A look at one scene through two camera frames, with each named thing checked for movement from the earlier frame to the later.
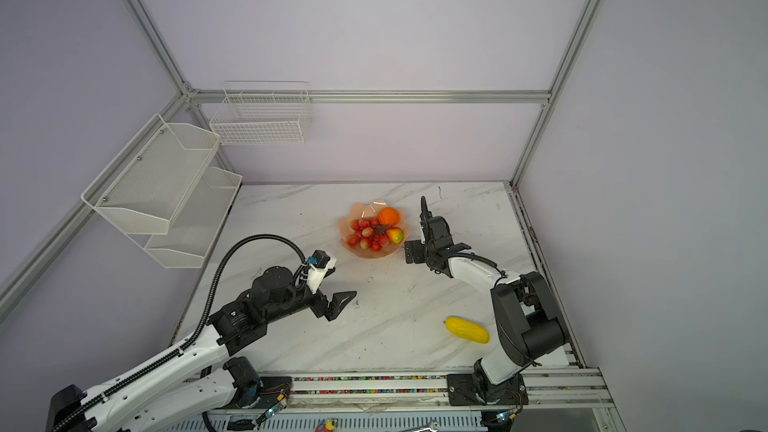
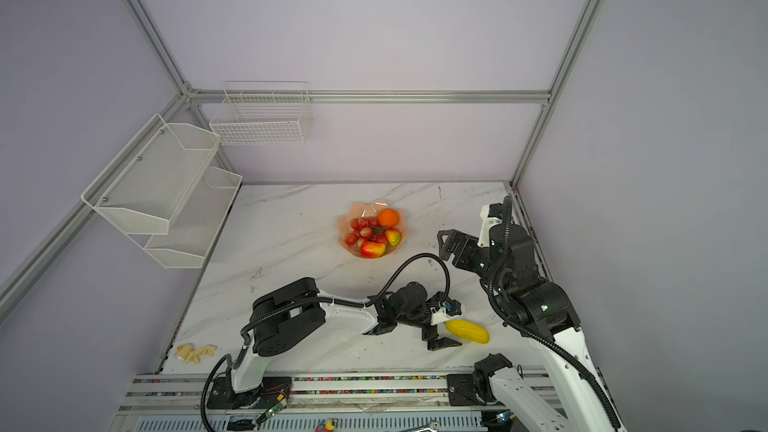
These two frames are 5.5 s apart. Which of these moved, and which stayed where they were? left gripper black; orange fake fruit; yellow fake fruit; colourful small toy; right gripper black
Moved: left gripper black; right gripper black
Stayed: colourful small toy; orange fake fruit; yellow fake fruit
